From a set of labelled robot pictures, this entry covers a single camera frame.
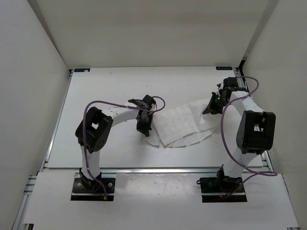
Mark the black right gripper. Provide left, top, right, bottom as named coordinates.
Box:
left=203, top=92, right=231, bottom=115

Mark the white pleated skirt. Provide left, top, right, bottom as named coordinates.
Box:
left=143, top=99, right=218, bottom=148

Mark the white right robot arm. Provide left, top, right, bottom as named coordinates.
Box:
left=136, top=88, right=276, bottom=192

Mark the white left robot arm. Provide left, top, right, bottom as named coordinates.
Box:
left=75, top=101, right=156, bottom=192

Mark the blue right corner label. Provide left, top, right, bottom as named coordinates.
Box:
left=216, top=66, right=233, bottom=70

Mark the blue corner label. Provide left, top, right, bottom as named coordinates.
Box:
left=74, top=68, right=90, bottom=72
left=216, top=66, right=233, bottom=70

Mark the white front cover panel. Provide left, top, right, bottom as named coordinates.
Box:
left=24, top=172, right=298, bottom=230

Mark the blue left corner label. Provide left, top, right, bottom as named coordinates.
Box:
left=74, top=68, right=90, bottom=72

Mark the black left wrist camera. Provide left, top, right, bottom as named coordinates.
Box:
left=128, top=95, right=156, bottom=111

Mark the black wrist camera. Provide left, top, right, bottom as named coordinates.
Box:
left=128, top=95, right=156, bottom=111
left=217, top=77, right=238, bottom=90

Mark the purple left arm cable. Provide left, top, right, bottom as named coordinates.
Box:
left=83, top=96, right=166, bottom=201

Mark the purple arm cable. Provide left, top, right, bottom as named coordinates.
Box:
left=83, top=96, right=166, bottom=201
left=219, top=76, right=279, bottom=199

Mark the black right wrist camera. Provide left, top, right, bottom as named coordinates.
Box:
left=217, top=77, right=238, bottom=90

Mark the aluminium right frame rail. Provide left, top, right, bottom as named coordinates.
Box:
left=230, top=76, right=276, bottom=167

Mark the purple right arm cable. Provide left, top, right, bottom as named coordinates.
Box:
left=219, top=76, right=279, bottom=199

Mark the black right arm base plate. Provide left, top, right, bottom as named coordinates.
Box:
left=196, top=177, right=248, bottom=203

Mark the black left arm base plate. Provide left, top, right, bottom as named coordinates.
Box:
left=71, top=177, right=116, bottom=201

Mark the aluminium table edge rail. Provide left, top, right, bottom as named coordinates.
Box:
left=41, top=165, right=269, bottom=175

